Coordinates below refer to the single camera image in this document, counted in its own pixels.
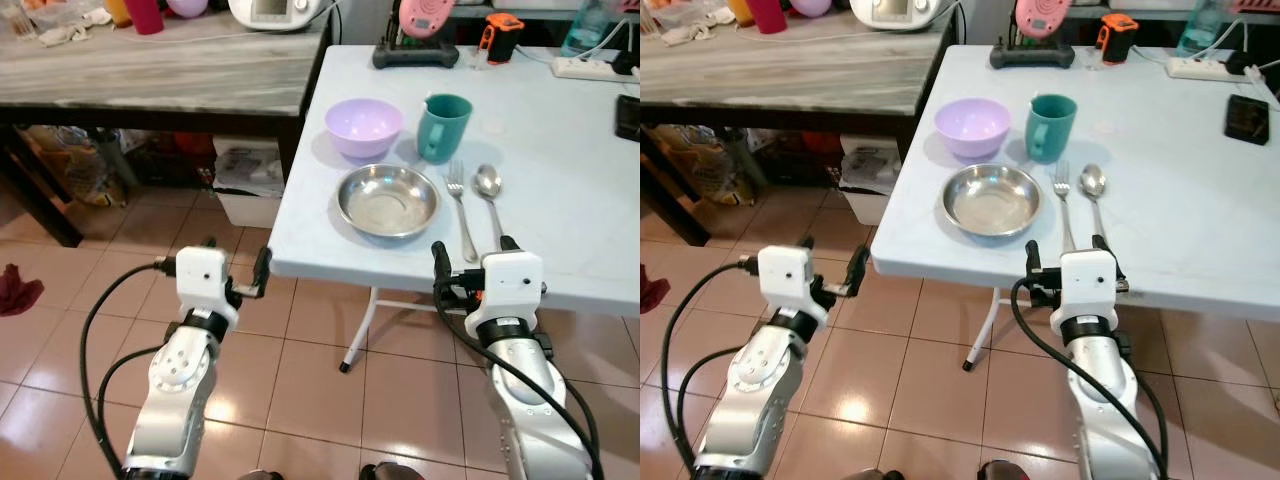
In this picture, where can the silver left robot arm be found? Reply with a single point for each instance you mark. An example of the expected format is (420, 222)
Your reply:
(180, 390)
(748, 390)

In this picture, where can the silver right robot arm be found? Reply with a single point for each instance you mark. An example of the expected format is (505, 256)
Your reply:
(1105, 400)
(528, 405)

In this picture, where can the steel fork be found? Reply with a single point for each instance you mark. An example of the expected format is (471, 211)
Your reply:
(460, 205)
(1064, 200)

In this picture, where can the steel spoon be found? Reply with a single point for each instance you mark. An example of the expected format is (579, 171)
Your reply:
(1093, 182)
(488, 182)

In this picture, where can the white storage box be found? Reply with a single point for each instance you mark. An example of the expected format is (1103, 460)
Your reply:
(248, 190)
(870, 185)

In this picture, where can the stainless steel bowl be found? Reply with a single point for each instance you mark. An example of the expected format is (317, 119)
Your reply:
(993, 200)
(388, 200)

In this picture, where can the white folding table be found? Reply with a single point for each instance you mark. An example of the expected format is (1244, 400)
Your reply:
(1180, 190)
(560, 180)

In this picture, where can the teal plastic mug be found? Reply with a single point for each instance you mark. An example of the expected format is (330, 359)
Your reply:
(1053, 130)
(447, 130)

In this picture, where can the printed plastic bag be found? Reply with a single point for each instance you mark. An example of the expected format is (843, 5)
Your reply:
(700, 165)
(75, 165)

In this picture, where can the purple plastic bowl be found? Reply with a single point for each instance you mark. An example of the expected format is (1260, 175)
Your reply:
(364, 135)
(972, 135)

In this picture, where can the dark red floor cloth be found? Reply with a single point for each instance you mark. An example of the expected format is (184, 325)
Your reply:
(17, 290)
(652, 290)

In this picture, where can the grey wood-top black table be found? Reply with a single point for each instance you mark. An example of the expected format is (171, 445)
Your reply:
(800, 70)
(160, 70)

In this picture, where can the black smartphone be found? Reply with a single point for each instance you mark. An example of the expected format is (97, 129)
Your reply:
(629, 117)
(1249, 118)

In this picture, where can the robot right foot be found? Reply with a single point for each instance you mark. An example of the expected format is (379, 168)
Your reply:
(1003, 471)
(385, 472)

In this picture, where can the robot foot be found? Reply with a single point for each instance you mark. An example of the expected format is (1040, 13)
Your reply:
(878, 475)
(385, 472)
(1003, 471)

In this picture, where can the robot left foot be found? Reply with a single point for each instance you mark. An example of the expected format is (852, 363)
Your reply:
(878, 475)

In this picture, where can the white power strip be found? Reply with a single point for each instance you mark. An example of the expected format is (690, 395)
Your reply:
(1200, 68)
(585, 68)

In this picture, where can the orange and black gadget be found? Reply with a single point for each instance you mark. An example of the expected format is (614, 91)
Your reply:
(501, 35)
(1118, 35)

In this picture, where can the clear plastic bottle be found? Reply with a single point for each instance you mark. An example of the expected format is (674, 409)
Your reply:
(1202, 28)
(585, 30)

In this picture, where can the red plastic cup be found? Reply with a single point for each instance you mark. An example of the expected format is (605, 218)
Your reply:
(145, 15)
(768, 15)

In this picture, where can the pink round device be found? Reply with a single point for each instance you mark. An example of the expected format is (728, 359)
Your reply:
(1038, 18)
(422, 18)

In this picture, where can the pink round balloon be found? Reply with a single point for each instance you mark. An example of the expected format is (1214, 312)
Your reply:
(188, 6)
(811, 6)

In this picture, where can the white crumpled cloth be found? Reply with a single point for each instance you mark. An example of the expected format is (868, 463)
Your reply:
(700, 28)
(78, 28)

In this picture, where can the white kitchen appliance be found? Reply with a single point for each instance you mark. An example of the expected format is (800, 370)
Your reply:
(272, 12)
(895, 12)

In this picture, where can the orange cup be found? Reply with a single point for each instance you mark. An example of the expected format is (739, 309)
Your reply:
(117, 10)
(740, 10)

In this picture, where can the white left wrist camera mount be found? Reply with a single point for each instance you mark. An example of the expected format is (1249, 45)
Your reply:
(785, 275)
(205, 280)

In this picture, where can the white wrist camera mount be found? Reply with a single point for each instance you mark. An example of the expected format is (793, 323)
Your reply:
(205, 280)
(1088, 285)
(512, 285)
(785, 275)

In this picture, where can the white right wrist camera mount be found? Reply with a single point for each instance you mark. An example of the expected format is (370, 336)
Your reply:
(1088, 285)
(512, 285)

